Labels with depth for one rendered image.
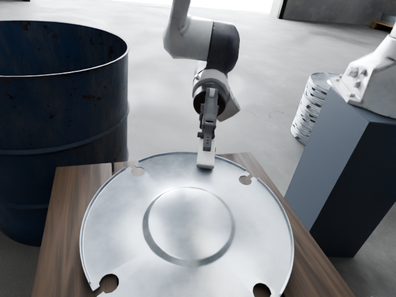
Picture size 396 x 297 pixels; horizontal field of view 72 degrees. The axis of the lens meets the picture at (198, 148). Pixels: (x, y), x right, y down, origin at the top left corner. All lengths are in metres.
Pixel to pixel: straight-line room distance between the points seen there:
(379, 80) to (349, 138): 0.13
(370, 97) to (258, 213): 0.38
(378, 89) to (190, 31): 0.42
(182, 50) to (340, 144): 0.42
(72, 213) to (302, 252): 0.34
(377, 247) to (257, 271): 0.72
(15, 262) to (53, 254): 0.46
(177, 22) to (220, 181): 0.36
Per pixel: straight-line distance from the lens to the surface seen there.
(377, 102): 0.69
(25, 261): 0.86
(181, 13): 0.62
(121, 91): 0.67
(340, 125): 0.71
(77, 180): 0.50
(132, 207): 0.42
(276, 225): 0.43
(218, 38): 0.66
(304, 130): 1.39
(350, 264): 0.97
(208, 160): 0.47
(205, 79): 0.64
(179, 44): 0.67
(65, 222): 0.44
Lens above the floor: 0.67
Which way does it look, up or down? 35 degrees down
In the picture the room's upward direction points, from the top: 8 degrees clockwise
